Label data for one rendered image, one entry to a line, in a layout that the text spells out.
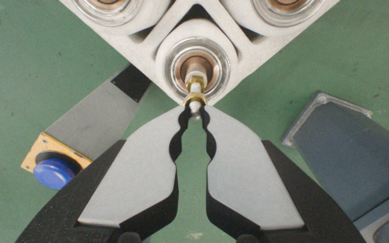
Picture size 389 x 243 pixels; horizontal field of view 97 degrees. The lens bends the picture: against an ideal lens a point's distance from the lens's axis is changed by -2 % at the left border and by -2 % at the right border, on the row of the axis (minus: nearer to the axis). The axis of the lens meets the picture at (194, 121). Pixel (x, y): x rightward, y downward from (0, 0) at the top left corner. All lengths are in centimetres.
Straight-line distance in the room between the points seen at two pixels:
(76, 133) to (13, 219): 116
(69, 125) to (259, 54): 26
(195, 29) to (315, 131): 43
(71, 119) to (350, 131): 50
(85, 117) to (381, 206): 46
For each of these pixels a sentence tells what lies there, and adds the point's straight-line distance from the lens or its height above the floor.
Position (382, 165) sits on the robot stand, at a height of 24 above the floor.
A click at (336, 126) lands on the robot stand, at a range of 51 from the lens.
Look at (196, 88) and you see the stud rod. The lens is 15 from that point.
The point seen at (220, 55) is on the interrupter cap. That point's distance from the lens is 20.
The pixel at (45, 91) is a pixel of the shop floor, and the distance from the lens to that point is 65.
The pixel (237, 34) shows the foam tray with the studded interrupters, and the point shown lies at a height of 18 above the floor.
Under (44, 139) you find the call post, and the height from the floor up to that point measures 31.
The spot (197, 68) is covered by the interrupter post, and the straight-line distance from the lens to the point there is 19.
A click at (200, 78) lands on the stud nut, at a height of 29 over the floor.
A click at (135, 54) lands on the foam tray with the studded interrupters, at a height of 18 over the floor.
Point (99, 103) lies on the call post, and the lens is 29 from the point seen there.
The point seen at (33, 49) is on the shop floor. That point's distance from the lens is 61.
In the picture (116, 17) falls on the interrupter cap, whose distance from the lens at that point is 21.
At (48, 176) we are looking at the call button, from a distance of 25.
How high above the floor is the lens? 45
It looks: 57 degrees down
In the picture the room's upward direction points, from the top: 178 degrees counter-clockwise
